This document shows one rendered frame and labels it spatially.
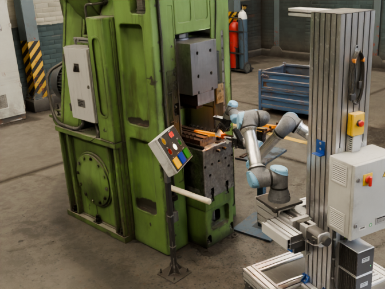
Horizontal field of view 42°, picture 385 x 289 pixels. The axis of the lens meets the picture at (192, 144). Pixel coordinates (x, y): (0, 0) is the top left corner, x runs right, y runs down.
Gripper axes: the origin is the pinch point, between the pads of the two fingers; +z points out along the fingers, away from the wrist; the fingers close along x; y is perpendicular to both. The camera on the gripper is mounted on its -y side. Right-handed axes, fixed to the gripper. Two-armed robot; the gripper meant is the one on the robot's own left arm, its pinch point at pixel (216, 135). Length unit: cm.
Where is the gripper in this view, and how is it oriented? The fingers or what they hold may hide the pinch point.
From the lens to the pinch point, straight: 405.4
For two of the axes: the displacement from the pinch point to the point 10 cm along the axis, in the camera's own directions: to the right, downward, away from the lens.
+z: -3.0, 7.3, 6.1
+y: 6.6, 6.3, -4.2
